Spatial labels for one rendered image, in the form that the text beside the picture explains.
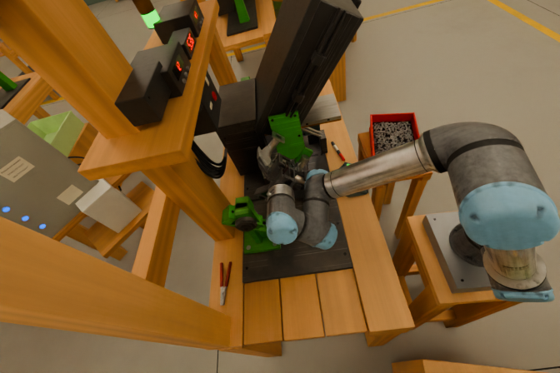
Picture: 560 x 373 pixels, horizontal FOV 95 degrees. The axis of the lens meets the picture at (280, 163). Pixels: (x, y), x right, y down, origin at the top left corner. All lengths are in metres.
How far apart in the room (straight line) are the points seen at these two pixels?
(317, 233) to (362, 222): 0.45
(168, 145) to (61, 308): 0.32
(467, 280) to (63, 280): 1.04
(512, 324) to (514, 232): 1.59
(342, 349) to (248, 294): 0.94
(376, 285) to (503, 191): 0.63
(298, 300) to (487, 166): 0.75
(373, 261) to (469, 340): 1.06
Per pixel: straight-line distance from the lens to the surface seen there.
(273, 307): 1.06
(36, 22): 0.62
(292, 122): 0.99
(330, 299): 1.03
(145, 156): 0.63
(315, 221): 0.68
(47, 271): 0.50
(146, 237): 0.87
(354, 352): 1.90
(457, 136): 0.58
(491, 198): 0.50
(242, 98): 1.18
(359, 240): 1.07
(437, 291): 1.11
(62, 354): 2.74
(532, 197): 0.51
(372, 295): 1.02
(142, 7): 1.04
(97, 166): 0.70
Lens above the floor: 1.89
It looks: 50 degrees down
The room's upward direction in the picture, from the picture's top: 19 degrees counter-clockwise
